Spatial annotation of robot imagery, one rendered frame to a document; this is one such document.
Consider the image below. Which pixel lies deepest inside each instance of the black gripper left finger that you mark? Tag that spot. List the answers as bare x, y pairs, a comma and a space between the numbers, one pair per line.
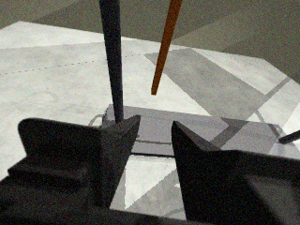
107, 149

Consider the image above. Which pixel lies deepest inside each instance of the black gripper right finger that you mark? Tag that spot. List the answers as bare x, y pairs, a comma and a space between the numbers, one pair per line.
206, 173

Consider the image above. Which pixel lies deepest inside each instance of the orange handle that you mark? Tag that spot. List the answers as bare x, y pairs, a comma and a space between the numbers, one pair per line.
172, 16

